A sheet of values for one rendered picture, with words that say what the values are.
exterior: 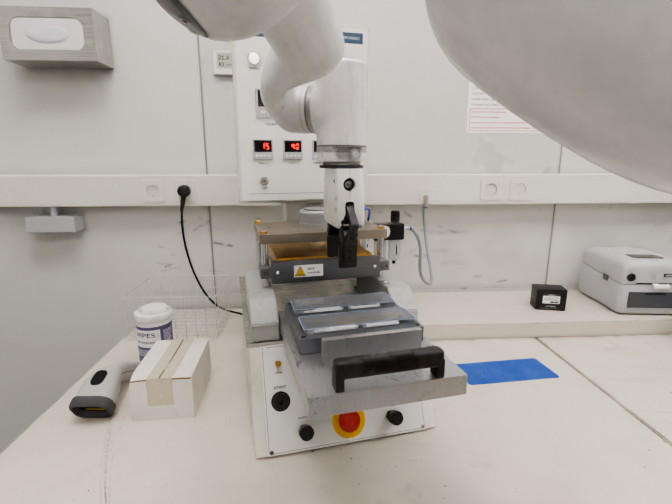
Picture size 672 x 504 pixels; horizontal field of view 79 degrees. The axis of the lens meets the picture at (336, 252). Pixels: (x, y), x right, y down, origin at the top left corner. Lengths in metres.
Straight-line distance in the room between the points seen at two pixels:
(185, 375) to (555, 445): 0.70
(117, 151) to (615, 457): 1.50
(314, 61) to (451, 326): 0.88
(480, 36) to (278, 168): 0.88
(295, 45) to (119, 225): 1.14
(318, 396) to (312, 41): 0.42
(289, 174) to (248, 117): 0.16
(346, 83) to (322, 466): 0.62
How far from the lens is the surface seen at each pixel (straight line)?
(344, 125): 0.66
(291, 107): 0.69
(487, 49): 0.18
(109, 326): 1.66
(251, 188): 1.02
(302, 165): 1.04
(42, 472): 0.90
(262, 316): 0.76
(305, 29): 0.51
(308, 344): 0.62
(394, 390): 0.56
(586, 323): 1.41
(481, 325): 1.26
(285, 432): 0.79
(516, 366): 1.15
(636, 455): 0.95
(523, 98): 0.18
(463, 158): 1.48
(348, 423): 0.79
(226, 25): 0.25
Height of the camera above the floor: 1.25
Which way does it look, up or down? 13 degrees down
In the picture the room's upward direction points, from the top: straight up
